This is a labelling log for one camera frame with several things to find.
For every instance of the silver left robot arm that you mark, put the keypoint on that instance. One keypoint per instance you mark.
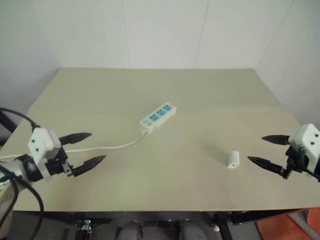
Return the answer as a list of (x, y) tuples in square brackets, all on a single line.
[(18, 168)]

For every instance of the white power strip blue sockets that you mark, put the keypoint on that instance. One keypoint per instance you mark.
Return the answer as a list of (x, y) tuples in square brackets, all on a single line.
[(158, 117)]

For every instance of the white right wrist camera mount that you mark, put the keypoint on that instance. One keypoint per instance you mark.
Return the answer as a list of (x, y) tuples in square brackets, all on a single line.
[(307, 140)]

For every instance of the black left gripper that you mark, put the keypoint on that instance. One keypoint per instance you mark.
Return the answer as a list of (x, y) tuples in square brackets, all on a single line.
[(56, 166)]

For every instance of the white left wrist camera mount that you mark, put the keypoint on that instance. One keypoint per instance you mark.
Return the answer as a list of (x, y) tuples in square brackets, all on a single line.
[(37, 143)]

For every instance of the orange box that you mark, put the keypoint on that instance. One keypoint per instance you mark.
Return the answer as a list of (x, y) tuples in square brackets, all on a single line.
[(314, 222)]

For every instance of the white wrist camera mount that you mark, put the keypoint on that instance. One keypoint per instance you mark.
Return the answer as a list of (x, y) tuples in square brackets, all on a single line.
[(307, 140), (37, 143)]

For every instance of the white plug adapter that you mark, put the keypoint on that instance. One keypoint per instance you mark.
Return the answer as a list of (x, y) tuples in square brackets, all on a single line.
[(233, 159)]

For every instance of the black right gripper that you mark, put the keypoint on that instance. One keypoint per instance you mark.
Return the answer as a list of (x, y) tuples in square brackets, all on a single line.
[(296, 158)]

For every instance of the dark grey rounded shape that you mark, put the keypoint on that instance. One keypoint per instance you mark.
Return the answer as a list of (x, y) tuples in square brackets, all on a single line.
[(130, 231)]

